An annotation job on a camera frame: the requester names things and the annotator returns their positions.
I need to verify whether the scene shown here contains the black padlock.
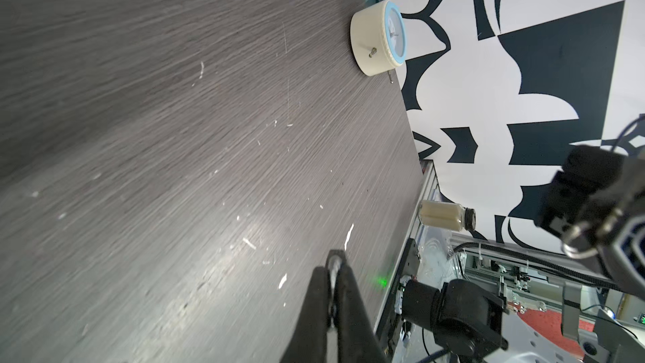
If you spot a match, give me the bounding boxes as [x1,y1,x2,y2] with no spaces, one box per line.
[561,211,619,260]
[326,250,347,330]

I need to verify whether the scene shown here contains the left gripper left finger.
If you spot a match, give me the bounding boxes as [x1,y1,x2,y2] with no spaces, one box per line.
[281,267,331,362]

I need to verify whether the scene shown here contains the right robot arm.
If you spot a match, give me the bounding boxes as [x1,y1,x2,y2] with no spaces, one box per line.
[393,146,644,362]

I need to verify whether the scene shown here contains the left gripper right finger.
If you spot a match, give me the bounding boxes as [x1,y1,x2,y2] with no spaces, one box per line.
[334,264,386,362]

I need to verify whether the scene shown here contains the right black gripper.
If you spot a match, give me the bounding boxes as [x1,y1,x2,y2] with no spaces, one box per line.
[533,145,645,299]

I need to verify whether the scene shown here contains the cream blue alarm clock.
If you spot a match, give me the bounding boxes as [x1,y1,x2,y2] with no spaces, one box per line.
[349,0,408,83]

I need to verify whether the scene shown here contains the cream bottle black cap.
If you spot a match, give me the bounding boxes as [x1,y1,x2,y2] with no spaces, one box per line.
[418,200,476,232]

